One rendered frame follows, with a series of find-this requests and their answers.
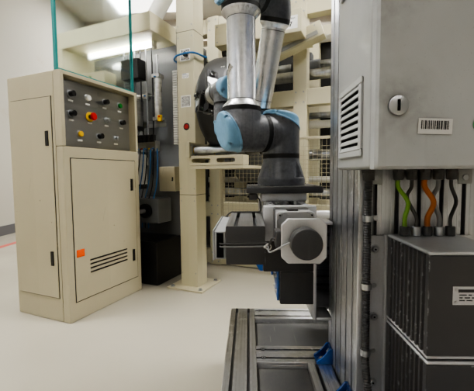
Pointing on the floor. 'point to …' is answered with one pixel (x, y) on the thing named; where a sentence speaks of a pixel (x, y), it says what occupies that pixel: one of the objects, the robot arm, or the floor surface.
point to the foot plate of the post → (195, 287)
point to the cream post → (193, 236)
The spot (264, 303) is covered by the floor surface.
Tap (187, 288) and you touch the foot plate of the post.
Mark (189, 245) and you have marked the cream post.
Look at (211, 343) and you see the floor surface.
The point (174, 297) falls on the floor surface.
